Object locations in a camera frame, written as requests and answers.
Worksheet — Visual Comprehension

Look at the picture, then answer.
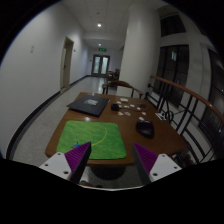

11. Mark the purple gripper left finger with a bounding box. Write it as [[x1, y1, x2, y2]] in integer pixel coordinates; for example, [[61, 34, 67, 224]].
[[39, 141, 93, 185]]

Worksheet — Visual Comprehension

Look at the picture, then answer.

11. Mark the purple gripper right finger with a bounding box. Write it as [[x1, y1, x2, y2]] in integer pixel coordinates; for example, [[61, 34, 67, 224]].
[[132, 142, 183, 186]]

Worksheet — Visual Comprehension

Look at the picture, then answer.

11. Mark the black computer mouse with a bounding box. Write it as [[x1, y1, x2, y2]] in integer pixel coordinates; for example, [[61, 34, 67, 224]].
[[136, 120, 154, 138]]

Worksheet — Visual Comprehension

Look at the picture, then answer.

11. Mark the green mouse mat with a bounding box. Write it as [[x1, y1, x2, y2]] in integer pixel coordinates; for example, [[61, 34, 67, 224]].
[[57, 120, 127, 160]]

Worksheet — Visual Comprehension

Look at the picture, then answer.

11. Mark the black laptop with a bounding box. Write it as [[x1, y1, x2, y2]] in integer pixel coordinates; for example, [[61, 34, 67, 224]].
[[67, 95, 109, 117]]

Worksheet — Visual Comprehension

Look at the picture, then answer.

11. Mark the small black box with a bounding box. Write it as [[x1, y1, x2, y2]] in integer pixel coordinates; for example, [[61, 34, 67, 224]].
[[111, 104, 119, 111]]

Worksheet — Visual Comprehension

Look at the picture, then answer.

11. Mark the wooden stair railing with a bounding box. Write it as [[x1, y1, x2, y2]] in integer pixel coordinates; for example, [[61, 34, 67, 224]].
[[145, 76, 224, 167]]

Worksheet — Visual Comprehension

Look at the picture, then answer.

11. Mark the white card on table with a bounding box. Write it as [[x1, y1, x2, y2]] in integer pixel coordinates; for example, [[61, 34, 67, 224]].
[[120, 98, 128, 102]]

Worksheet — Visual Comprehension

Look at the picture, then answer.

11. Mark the wooden chair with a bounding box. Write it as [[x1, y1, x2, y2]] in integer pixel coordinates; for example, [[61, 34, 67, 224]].
[[102, 80, 143, 99]]

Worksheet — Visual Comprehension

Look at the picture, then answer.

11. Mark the double glass door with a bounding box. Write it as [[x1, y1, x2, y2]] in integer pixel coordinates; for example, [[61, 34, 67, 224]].
[[91, 55, 110, 76]]

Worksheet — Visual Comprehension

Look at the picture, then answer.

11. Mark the green exit sign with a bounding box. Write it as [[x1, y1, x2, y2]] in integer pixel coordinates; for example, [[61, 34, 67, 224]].
[[99, 48, 107, 52]]

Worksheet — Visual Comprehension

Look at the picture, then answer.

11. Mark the wooden side door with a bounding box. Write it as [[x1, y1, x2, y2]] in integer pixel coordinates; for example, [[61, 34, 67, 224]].
[[60, 37, 74, 89]]

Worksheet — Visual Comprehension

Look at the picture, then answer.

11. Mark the round table pedestal base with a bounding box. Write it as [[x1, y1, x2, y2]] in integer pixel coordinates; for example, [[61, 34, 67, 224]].
[[91, 167, 126, 180]]

